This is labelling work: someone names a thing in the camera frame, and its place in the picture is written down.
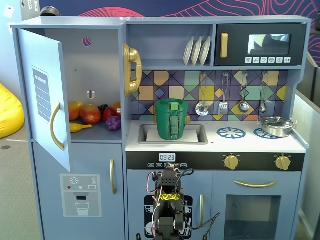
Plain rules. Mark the white toy plate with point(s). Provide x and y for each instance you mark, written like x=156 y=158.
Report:
x=187 y=52
x=196 y=52
x=205 y=51

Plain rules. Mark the grey toy sink basin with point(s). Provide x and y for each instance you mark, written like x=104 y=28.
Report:
x=142 y=136

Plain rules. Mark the dark toy berries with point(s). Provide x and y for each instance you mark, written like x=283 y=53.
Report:
x=102 y=107

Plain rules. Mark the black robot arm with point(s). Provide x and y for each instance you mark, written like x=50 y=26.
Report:
x=168 y=182

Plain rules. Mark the yellow toy banana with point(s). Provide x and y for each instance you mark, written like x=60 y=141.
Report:
x=77 y=127

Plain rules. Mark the toy mango red yellow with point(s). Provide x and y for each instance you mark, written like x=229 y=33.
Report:
x=74 y=110

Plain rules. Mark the purple toy grapes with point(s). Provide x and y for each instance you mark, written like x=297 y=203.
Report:
x=113 y=123

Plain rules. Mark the orange toy fruit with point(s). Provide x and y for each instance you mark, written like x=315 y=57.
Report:
x=117 y=106

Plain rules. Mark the gold stove knob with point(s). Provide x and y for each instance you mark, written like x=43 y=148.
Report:
x=231 y=162
x=282 y=162

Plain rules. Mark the blue door with shopping list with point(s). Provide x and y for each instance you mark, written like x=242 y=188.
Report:
x=37 y=55

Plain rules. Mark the gold toy telephone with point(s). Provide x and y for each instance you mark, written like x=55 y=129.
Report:
x=132 y=53

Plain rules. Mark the blue toy kitchen cabinet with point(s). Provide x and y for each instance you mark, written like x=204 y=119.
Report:
x=175 y=21

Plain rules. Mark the black toy microwave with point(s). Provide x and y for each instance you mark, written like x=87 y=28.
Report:
x=270 y=30

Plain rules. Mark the yellow beanbag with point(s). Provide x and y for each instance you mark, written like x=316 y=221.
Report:
x=10 y=112

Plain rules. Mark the metal toy skimmer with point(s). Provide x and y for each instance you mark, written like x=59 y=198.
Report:
x=202 y=109

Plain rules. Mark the red toy strawberry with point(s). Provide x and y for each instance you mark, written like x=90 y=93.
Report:
x=108 y=113

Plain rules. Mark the steel toy pot with lid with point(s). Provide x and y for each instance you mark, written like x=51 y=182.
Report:
x=276 y=126

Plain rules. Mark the black round dome object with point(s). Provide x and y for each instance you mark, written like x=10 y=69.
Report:
x=50 y=11

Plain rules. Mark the blue door with water dispenser print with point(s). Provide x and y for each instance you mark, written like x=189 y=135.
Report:
x=50 y=162

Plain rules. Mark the light blue desk partition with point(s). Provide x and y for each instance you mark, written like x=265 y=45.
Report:
x=307 y=125

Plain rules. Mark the white wall socket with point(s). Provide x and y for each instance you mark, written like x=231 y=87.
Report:
x=9 y=11

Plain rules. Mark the toy mango red orange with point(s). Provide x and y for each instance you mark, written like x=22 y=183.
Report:
x=91 y=115

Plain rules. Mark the grey column with sockets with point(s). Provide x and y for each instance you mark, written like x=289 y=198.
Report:
x=31 y=12

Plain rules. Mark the metal toy slotted spatula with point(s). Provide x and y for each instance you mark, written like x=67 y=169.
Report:
x=223 y=108

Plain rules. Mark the gold toy faucet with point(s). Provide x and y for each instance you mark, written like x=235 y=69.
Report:
x=188 y=119

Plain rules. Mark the metal toy ladle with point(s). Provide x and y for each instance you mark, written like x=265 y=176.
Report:
x=244 y=107

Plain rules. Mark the blue door with dish print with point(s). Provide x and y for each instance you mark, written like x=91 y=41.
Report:
x=135 y=180

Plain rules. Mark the metal toy spoon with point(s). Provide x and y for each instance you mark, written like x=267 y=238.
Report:
x=262 y=108

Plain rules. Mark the green plastic pitcher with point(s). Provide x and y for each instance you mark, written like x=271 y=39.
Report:
x=163 y=120

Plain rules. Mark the blue oven door with window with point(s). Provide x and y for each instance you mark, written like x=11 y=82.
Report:
x=220 y=200

